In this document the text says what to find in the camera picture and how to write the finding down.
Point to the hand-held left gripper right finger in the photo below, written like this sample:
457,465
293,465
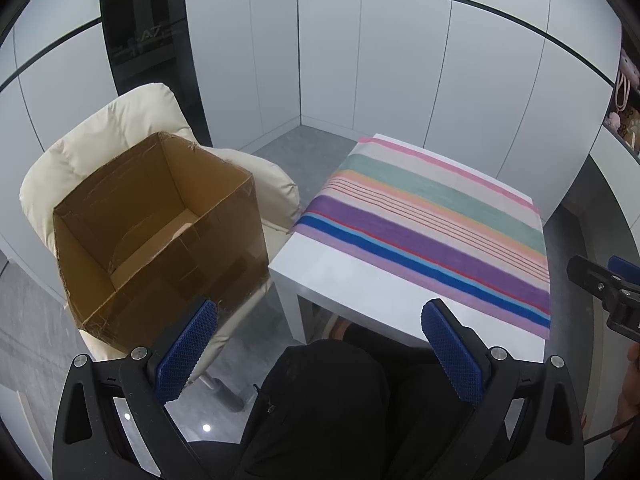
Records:
452,355

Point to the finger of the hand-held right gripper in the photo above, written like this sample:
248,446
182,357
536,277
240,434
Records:
625,267
587,271

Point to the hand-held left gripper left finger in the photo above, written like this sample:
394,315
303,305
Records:
187,350

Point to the brown cardboard box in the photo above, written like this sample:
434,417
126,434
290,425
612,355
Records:
150,260

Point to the person's right hand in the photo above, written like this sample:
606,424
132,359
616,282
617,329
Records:
629,400

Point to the striped colourful cloth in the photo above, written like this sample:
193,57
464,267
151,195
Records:
425,225

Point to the person's black pants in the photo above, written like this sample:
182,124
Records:
325,410

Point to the plush toys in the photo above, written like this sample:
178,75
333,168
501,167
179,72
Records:
625,122

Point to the white table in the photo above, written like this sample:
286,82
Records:
325,270

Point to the cream padded armchair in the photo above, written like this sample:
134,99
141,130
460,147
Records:
100,130

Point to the black glass panel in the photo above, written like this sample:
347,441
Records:
145,35

